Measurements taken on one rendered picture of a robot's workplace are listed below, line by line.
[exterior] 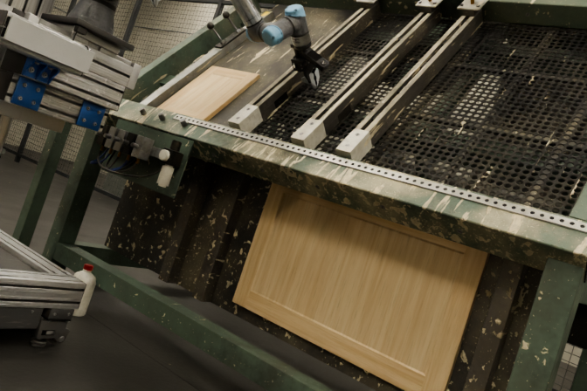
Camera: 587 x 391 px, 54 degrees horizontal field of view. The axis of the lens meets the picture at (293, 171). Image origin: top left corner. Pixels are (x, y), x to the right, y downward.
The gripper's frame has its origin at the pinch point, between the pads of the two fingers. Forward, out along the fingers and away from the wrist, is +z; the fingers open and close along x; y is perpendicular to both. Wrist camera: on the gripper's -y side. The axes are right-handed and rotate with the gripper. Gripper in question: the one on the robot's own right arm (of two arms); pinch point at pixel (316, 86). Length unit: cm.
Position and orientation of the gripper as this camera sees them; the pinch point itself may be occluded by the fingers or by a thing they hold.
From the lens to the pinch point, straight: 243.0
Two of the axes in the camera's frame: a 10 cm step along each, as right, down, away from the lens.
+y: -7.6, -2.5, 6.0
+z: 2.2, 7.7, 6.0
